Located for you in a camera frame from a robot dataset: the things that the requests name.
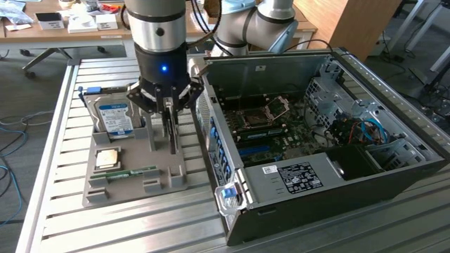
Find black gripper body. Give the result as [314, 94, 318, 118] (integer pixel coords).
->
[135, 48, 191, 114]

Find white labelled box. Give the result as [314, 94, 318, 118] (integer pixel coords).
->
[95, 13, 119, 31]

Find blue floor cable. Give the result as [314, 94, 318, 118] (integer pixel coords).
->
[0, 128, 28, 228]

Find white box with black inside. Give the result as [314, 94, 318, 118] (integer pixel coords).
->
[35, 12, 65, 31]

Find wooden desk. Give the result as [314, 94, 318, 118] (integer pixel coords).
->
[185, 0, 316, 57]
[0, 0, 127, 79]

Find labelled RAM stick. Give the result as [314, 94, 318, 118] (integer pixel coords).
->
[241, 129, 284, 141]

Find blue wire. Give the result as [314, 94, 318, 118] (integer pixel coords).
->
[360, 119, 390, 145]

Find red plastic object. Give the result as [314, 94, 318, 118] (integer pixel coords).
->
[101, 3, 123, 14]

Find grey power supply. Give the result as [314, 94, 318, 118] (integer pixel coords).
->
[243, 152, 348, 210]

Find silver CPU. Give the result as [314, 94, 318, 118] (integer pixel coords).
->
[95, 149, 120, 169]

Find green expansion card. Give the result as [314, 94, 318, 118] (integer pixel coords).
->
[164, 96, 179, 155]

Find clear plastic bag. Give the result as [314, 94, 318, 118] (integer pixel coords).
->
[0, 0, 35, 24]

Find white box with ring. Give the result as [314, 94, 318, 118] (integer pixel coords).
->
[67, 14, 99, 34]

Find red wire bundle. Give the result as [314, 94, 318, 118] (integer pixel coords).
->
[346, 120, 364, 144]

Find grey parts rack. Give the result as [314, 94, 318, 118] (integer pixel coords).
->
[81, 101, 189, 209]

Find open black PC case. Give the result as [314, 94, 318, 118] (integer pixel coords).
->
[188, 47, 450, 247]

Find CPU socket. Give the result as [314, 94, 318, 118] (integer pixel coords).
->
[241, 108, 271, 128]

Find grey chipset heatsink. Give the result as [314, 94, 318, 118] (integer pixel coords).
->
[287, 147, 310, 159]

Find green RAM stick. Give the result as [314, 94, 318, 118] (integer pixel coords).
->
[93, 165, 157, 181]

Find white paper stack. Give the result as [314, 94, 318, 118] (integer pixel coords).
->
[189, 12, 217, 32]

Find green motherboard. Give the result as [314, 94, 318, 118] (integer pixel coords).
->
[220, 100, 331, 168]

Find hard disk with blue carrier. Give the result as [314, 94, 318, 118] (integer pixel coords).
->
[77, 85, 145, 140]

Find white table frame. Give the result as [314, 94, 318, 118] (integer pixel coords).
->
[384, 0, 450, 73]

